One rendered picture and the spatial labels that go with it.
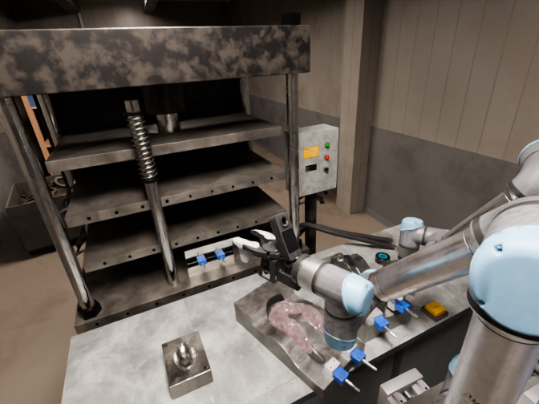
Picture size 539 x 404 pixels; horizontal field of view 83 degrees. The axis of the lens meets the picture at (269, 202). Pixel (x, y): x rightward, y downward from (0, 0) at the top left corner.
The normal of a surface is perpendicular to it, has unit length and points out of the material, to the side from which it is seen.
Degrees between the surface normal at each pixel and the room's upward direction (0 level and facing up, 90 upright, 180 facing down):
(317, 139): 90
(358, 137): 90
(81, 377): 0
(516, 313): 80
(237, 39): 90
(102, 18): 90
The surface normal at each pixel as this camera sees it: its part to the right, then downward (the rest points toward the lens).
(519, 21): -0.92, 0.21
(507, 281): -0.66, 0.23
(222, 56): 0.43, 0.37
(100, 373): -0.05, -0.90
